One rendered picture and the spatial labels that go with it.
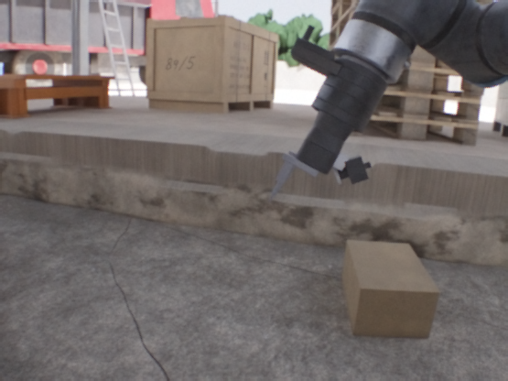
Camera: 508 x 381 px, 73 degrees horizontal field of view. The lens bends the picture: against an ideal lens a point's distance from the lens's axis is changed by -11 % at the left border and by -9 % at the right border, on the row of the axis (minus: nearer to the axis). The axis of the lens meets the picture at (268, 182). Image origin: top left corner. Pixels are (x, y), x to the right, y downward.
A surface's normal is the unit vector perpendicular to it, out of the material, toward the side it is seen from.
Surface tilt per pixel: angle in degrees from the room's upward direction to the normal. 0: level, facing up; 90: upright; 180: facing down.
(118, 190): 85
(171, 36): 90
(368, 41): 79
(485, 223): 87
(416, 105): 90
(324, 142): 65
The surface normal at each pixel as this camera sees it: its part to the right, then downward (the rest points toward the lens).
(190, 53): -0.38, 0.22
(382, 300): -0.08, 0.25
